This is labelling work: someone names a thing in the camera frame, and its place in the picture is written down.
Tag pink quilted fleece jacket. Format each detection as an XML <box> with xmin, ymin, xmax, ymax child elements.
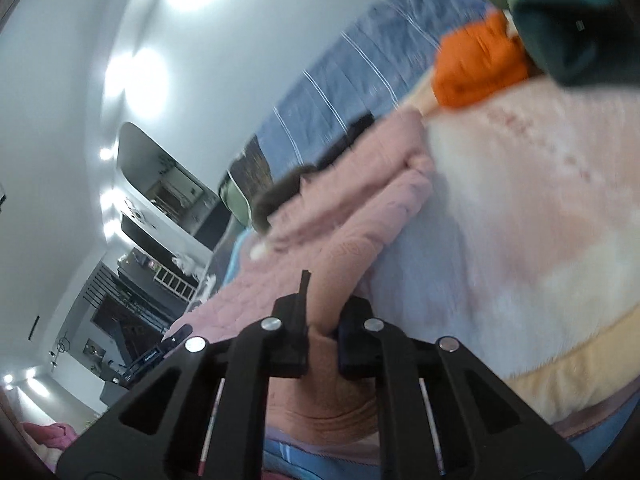
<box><xmin>167</xmin><ymin>107</ymin><xmax>433</xmax><ymax>446</ymax></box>

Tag pink sleeve forearm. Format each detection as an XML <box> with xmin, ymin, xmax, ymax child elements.
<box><xmin>18</xmin><ymin>422</ymin><xmax>78</xmax><ymax>463</ymax></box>

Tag white shelf rack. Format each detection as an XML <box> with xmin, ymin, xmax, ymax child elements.
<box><xmin>154</xmin><ymin>264</ymin><xmax>196</xmax><ymax>304</ymax></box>

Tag white bear figurine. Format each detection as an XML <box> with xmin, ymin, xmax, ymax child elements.
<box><xmin>171</xmin><ymin>254</ymin><xmax>198</xmax><ymax>276</ymax></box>

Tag green striped pillow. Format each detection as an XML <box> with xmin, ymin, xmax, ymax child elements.
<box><xmin>218</xmin><ymin>172</ymin><xmax>252</xmax><ymax>228</ymax></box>

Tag brown fleece folded garment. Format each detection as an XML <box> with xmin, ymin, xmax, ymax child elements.
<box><xmin>250</xmin><ymin>165</ymin><xmax>317</xmax><ymax>235</ymax></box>

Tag dark patterned pillow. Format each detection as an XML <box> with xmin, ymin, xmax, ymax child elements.
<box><xmin>228</xmin><ymin>136</ymin><xmax>272</xmax><ymax>200</ymax></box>

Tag black folded jacket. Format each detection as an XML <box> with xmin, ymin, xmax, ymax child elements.
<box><xmin>314</xmin><ymin>112</ymin><xmax>375</xmax><ymax>171</ymax></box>

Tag orange folded puffer jacket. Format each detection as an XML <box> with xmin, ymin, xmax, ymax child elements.
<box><xmin>432</xmin><ymin>10</ymin><xmax>533</xmax><ymax>108</ymax></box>

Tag blue plaid pillow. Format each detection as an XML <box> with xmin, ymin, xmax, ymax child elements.
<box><xmin>256</xmin><ymin>0</ymin><xmax>490</xmax><ymax>179</ymax></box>

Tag teal folded garment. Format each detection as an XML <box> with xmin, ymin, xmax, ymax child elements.
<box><xmin>506</xmin><ymin>0</ymin><xmax>639</xmax><ymax>87</ymax></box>

